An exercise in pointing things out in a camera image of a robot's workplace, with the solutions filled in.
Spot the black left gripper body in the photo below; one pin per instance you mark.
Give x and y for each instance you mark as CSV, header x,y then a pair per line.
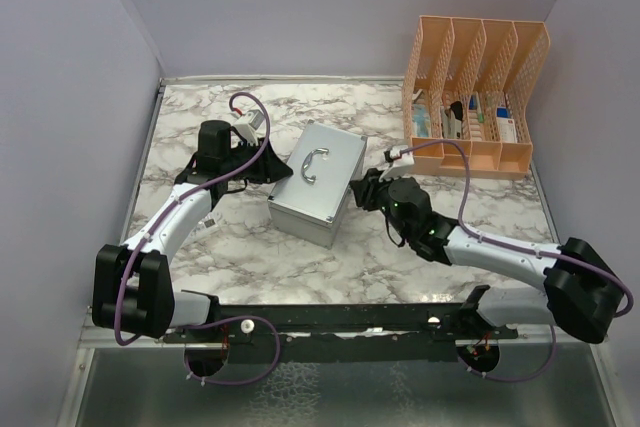
x,y
245,151

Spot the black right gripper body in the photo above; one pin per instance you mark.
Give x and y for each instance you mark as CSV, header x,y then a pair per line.
x,y
376,197

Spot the grey metal first aid case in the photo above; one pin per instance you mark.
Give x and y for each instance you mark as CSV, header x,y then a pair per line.
x,y
311,203

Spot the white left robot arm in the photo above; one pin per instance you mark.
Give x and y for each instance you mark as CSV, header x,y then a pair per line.
x,y
133,290

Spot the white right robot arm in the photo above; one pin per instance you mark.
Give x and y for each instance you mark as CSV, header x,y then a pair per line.
x,y
569,285

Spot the clear printed leaflet packet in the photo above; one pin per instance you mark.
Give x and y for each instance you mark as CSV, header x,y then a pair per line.
x,y
206,226

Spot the peach plastic file organizer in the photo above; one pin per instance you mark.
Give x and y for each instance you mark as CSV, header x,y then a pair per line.
x,y
465,93

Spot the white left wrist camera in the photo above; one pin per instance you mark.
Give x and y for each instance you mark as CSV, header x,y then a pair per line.
x,y
248,124

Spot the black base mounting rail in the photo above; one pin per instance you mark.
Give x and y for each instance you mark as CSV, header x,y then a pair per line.
x,y
340,333

